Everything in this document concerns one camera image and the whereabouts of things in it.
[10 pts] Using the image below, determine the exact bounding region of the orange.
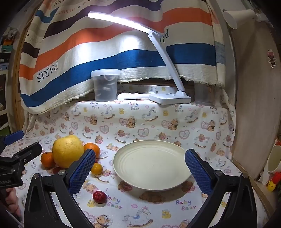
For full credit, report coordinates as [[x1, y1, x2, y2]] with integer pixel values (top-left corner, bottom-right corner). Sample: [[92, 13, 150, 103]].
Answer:
[[41, 152, 56, 169], [84, 142, 100, 159]]

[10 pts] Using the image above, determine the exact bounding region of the small red apple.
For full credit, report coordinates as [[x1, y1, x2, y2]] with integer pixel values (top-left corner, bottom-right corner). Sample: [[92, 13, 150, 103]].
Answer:
[[52, 167, 62, 175], [92, 190, 107, 204]]

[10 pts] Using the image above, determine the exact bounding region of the small yellow-orange tomato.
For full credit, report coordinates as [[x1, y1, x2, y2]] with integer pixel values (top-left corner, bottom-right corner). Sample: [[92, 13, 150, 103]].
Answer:
[[91, 163, 103, 176]]

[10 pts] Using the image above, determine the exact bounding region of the person's left hand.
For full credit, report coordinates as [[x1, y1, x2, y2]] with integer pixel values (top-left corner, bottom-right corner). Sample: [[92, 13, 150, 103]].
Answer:
[[5, 188, 21, 220]]

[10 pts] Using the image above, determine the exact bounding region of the red yellow toy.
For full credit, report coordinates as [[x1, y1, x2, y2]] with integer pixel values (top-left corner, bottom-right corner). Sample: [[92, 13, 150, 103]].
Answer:
[[266, 172, 281, 192]]

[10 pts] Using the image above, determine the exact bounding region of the white mug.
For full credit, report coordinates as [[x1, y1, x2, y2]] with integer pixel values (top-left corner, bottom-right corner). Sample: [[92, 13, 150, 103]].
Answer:
[[267, 145, 281, 173]]

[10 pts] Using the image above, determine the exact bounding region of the large yellow pomelo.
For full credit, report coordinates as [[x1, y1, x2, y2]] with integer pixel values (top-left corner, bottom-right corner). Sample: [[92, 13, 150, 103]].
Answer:
[[52, 135, 84, 169]]

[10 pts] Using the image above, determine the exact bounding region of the baby bear print cloth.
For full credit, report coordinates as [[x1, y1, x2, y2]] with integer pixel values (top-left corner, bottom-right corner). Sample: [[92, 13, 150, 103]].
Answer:
[[2, 83, 269, 228]]

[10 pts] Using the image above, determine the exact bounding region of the bookshelf with books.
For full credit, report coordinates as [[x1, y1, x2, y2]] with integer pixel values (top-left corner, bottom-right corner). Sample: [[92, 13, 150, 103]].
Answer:
[[1, 26, 18, 135]]

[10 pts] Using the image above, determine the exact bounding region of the cream round plate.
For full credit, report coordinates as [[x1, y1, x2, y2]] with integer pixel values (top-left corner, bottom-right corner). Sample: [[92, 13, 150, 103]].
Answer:
[[112, 140, 191, 191]]

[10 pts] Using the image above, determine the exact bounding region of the striped Paris blanket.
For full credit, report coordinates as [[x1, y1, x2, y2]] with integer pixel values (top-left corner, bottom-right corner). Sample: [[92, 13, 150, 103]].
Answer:
[[19, 1, 226, 114]]

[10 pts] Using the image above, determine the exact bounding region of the clear lidded plastic container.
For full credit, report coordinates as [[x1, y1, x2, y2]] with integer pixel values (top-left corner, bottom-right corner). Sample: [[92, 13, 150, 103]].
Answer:
[[90, 69, 120, 102]]

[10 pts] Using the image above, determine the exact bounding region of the clear box at right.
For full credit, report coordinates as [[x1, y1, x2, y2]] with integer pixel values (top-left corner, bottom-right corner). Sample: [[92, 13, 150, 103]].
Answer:
[[194, 83, 214, 106]]

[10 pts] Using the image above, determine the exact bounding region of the white desk lamp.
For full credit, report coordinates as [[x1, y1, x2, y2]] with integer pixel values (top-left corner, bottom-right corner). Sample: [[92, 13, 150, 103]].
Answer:
[[88, 11, 191, 105]]

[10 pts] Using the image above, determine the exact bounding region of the white remote control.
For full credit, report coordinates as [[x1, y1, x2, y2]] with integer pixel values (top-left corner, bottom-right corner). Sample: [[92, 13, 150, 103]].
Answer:
[[117, 93, 151, 100]]

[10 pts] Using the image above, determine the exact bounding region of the white paper cup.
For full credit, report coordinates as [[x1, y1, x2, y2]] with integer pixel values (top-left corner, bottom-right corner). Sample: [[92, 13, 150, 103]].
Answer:
[[222, 9, 256, 29]]

